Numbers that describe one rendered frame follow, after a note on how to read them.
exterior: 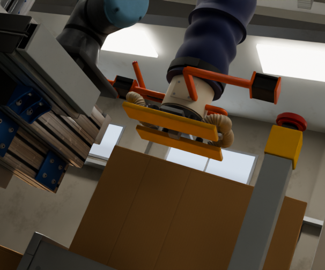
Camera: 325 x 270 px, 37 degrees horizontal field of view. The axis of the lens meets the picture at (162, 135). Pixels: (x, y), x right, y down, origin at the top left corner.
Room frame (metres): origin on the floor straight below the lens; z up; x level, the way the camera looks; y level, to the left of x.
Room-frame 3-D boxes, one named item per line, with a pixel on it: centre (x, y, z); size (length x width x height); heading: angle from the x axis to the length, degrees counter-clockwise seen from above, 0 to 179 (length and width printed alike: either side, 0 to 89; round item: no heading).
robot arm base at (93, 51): (1.23, 0.31, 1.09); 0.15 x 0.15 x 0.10
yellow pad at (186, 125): (1.56, -0.01, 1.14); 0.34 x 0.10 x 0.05; 70
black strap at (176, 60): (1.65, -0.04, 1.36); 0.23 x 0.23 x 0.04
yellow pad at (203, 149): (1.74, -0.07, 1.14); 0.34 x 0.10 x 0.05; 70
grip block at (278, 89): (1.31, -0.23, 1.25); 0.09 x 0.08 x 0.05; 160
